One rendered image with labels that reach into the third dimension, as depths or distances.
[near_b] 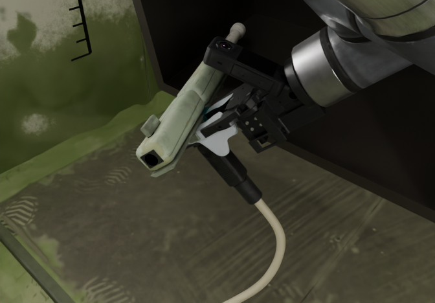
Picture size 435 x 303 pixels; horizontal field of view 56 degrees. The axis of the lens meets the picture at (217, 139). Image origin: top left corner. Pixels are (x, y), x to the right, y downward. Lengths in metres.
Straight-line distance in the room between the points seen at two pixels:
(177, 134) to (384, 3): 0.36
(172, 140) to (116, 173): 0.80
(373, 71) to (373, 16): 0.23
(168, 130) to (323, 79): 0.21
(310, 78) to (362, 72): 0.06
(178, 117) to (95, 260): 0.62
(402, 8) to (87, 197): 1.12
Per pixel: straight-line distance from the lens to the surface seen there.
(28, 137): 1.38
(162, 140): 0.53
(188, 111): 0.60
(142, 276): 1.06
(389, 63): 0.50
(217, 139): 0.60
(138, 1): 0.77
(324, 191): 1.27
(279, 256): 0.77
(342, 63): 0.49
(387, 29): 0.28
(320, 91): 0.51
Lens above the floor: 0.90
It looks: 37 degrees down
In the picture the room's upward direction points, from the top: straight up
